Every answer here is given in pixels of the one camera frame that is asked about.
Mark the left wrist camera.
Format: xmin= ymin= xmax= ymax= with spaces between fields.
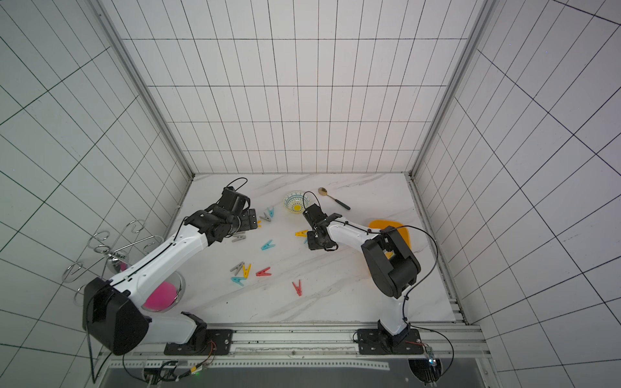
xmin=218 ymin=186 xmax=251 ymax=214

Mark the grey clothespin lower left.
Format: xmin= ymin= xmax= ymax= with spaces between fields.
xmin=230 ymin=262 xmax=245 ymax=276

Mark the teal clothespin lower left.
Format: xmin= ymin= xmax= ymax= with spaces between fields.
xmin=231 ymin=276 xmax=246 ymax=286

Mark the red clothespin bottom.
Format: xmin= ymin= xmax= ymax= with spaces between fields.
xmin=292 ymin=280 xmax=302 ymax=297

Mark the red clothespin lower centre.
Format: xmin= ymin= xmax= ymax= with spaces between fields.
xmin=256 ymin=267 xmax=271 ymax=276

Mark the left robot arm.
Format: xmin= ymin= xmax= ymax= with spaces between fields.
xmin=82 ymin=196 xmax=258 ymax=356

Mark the patterned small bowl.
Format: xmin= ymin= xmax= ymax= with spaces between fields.
xmin=283 ymin=191 xmax=311 ymax=214

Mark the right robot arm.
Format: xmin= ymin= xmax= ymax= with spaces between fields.
xmin=302 ymin=205 xmax=421 ymax=352

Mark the red clothespin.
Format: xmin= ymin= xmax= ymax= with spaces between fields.
xmin=256 ymin=267 xmax=271 ymax=276
xmin=292 ymin=280 xmax=302 ymax=297

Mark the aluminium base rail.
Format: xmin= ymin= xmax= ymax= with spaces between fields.
xmin=95 ymin=323 xmax=491 ymax=372

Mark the pink bowl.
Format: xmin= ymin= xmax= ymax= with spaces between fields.
xmin=142 ymin=272 xmax=186 ymax=313

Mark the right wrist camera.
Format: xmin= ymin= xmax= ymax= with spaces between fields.
xmin=302 ymin=204 xmax=328 ymax=228

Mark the grey clothespin pair left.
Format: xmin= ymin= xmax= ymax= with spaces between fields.
xmin=232 ymin=233 xmax=247 ymax=243

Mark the yellow storage box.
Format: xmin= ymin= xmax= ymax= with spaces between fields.
xmin=367 ymin=219 xmax=412 ymax=258

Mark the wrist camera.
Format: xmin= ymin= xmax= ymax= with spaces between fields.
xmin=302 ymin=204 xmax=328 ymax=228
xmin=218 ymin=186 xmax=251 ymax=214

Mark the yellow clothespin lower left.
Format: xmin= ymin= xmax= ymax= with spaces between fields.
xmin=243 ymin=264 xmax=252 ymax=279

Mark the metal wire cup rack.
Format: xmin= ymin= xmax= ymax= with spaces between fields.
xmin=61 ymin=219 xmax=163 ymax=307

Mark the teal clothespin centre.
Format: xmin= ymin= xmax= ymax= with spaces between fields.
xmin=261 ymin=240 xmax=275 ymax=251

